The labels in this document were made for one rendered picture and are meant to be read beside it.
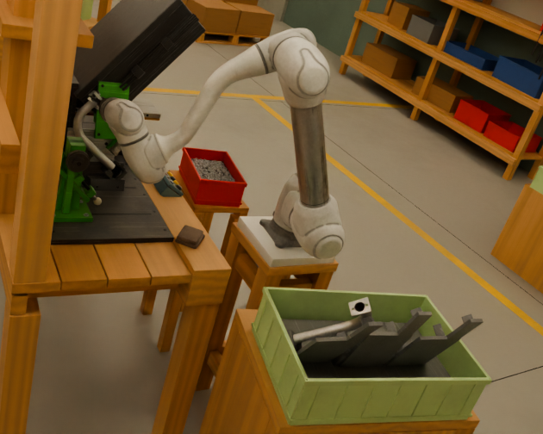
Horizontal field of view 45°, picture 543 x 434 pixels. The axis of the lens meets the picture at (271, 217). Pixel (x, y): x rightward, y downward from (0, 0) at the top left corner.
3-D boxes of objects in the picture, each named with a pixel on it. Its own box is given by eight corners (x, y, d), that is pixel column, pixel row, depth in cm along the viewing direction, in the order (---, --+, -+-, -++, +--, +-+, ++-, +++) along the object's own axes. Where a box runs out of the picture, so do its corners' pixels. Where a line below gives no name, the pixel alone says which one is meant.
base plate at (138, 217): (97, 114, 311) (98, 110, 310) (172, 242, 230) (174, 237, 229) (3, 107, 289) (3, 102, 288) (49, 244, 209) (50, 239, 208)
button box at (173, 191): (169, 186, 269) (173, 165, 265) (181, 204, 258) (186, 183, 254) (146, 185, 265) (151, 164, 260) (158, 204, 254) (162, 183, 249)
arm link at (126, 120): (95, 105, 208) (113, 142, 214) (109, 113, 195) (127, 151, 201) (125, 90, 211) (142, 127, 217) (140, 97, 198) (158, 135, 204)
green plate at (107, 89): (118, 136, 254) (123, 81, 248) (125, 140, 247) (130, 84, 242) (88, 134, 248) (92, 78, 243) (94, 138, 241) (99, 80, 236)
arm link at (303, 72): (330, 227, 247) (352, 262, 229) (290, 238, 244) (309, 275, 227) (315, 28, 202) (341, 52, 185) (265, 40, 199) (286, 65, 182)
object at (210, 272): (112, 123, 338) (116, 96, 332) (222, 304, 228) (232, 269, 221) (84, 121, 331) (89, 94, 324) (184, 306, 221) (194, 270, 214)
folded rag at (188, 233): (184, 230, 235) (185, 223, 234) (204, 237, 234) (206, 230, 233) (174, 242, 226) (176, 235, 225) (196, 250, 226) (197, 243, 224)
